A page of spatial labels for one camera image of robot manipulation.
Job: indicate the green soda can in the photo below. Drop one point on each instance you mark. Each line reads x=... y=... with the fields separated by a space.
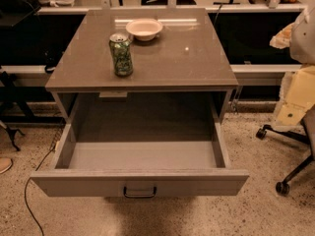
x=119 y=44

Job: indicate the white paper bowl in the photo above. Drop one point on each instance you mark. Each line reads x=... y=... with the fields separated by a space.
x=144 y=29

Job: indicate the yellow cardboard box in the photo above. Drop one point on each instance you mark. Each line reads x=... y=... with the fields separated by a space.
x=297 y=96

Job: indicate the grey cabinet with top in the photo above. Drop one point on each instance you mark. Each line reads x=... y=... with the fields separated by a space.
x=186 y=56

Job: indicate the tan shoe tip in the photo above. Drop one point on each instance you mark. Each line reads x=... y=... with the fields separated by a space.
x=5 y=164

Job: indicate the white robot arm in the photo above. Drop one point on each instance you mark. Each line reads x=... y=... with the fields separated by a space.
x=302 y=44

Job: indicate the open grey top drawer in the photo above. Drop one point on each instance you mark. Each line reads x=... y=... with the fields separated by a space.
x=171 y=141

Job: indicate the black drawer handle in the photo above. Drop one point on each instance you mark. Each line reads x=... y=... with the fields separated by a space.
x=139 y=194

